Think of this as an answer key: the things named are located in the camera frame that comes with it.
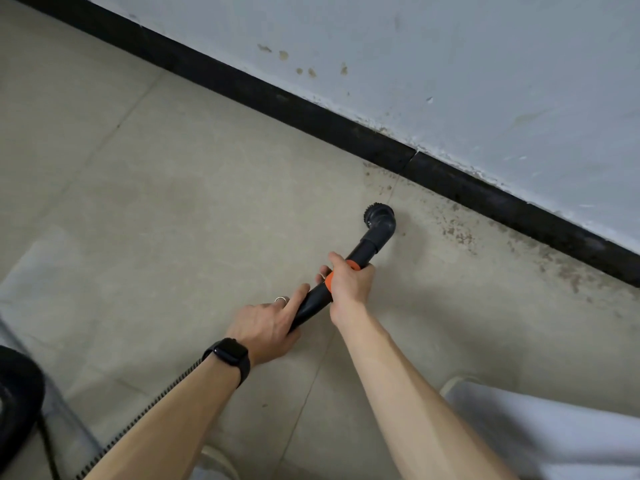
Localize black smartwatch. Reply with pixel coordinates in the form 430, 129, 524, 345
201, 337, 253, 390

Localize person's right forearm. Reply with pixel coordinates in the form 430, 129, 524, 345
335, 309, 519, 480

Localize black baseboard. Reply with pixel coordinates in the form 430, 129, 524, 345
5, 0, 640, 289

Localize person's right hand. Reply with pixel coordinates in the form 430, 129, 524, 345
314, 251, 377, 331

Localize white shoe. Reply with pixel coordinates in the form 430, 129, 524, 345
439, 374, 484, 399
201, 443, 242, 480

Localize black power cord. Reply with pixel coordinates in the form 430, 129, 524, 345
37, 417, 62, 480

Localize person's left forearm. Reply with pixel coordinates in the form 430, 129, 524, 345
85, 359, 245, 480

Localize grey cable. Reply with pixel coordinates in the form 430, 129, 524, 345
0, 319, 105, 466

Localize light grey trousers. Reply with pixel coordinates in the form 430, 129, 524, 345
192, 379, 640, 480

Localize black vacuum hose with nozzle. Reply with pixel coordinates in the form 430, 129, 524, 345
0, 202, 398, 480

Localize person's left hand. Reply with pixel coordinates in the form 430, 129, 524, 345
224, 282, 312, 369

